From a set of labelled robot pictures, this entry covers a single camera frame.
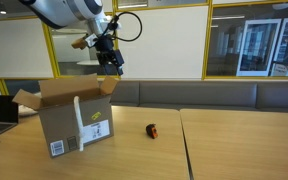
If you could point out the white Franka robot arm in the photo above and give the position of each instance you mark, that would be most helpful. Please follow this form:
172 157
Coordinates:
60 10

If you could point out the orange black tape measure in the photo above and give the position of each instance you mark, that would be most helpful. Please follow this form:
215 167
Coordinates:
151 131

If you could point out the grey upholstered bench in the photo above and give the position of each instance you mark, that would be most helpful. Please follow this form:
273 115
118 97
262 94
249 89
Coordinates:
197 95

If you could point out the open cardboard shipping box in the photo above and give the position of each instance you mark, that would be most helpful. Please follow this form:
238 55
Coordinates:
64 126

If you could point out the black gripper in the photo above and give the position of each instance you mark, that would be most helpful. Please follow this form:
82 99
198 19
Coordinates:
104 45

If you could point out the dark open laptop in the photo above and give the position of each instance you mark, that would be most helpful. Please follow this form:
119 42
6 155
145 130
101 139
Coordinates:
0 110

